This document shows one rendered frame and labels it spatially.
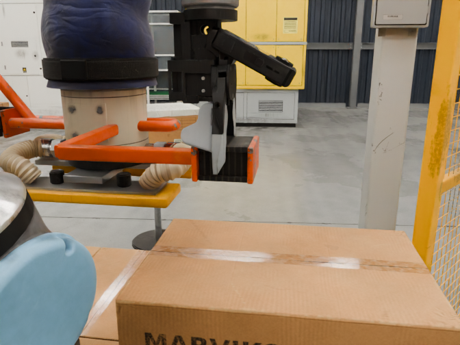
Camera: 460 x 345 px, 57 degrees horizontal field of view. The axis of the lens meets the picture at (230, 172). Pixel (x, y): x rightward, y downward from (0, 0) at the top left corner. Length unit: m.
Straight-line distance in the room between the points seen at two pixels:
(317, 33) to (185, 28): 10.90
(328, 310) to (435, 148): 0.68
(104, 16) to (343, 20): 10.83
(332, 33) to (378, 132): 9.71
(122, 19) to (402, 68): 1.24
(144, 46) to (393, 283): 0.66
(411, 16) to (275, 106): 6.56
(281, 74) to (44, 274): 0.37
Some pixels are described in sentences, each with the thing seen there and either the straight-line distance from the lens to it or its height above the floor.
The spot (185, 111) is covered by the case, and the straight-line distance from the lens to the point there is 2.83.
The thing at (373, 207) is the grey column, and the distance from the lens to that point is 1.91.
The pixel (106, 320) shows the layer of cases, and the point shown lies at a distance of 1.51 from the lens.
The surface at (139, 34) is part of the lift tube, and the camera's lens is 0.85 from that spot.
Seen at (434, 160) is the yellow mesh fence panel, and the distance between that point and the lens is 1.32.
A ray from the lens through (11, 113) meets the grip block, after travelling 1.03.
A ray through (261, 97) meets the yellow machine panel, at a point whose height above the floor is 0.56.
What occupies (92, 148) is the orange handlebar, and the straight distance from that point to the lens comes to 0.66.
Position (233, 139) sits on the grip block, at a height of 1.26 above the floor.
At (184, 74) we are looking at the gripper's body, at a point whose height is 1.35.
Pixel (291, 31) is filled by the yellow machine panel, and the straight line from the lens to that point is 8.12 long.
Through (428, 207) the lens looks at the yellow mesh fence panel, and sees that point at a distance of 1.36.
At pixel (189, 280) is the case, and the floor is 0.95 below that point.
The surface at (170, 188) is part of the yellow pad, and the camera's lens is 0.83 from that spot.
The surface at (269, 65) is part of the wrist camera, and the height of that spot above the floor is 1.36.
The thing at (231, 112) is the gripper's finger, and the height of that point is 1.30.
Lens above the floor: 1.38
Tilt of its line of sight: 16 degrees down
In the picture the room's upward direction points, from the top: straight up
